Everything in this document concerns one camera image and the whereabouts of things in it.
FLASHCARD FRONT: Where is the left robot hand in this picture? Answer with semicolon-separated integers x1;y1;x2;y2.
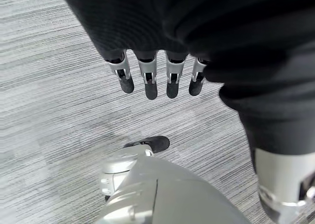
57;0;315;224

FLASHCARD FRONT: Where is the silver robot leg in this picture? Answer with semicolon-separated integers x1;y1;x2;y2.
99;146;252;224

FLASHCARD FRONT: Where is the dark robot foot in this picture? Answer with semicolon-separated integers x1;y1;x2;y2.
123;135;170;154

